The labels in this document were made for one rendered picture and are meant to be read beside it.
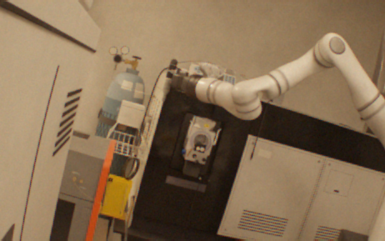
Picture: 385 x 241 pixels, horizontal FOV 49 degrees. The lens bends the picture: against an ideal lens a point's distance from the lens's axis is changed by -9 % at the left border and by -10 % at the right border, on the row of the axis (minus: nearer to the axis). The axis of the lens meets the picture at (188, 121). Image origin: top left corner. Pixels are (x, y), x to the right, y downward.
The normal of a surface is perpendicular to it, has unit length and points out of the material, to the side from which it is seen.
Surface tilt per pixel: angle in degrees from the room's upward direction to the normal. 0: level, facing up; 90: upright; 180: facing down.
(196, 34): 90
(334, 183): 90
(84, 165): 90
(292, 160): 90
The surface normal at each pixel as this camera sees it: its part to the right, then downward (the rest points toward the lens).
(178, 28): 0.12, 0.11
